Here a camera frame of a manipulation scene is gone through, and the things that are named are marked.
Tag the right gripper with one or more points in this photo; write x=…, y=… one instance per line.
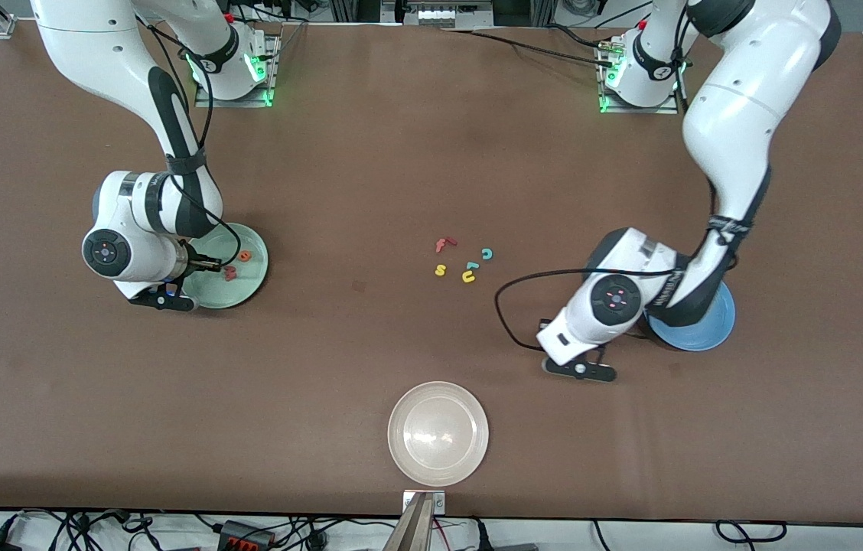
x=199, y=264

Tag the metal camera post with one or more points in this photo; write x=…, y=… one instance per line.
x=410, y=532

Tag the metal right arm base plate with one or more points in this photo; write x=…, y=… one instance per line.
x=272, y=76

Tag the red foam letter W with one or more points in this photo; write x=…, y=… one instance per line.
x=230, y=272

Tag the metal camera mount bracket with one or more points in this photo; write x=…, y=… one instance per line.
x=439, y=501

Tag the green plate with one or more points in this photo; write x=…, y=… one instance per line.
x=248, y=287

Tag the red foam letter f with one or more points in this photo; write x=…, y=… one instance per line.
x=441, y=245

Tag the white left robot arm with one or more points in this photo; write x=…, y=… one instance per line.
x=737, y=115

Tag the black orange power strip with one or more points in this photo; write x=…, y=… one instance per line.
x=244, y=536

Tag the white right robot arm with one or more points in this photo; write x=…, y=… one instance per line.
x=95, y=46

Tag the blue plate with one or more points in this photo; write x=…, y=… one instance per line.
x=707, y=329

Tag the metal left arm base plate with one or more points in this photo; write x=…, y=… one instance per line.
x=638, y=110

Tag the grey control box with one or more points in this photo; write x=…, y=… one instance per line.
x=439, y=15

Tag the white plate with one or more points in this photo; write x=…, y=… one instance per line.
x=438, y=434

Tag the metal table corner bracket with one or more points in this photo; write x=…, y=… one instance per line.
x=1, y=29

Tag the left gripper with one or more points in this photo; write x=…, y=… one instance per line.
x=544, y=321

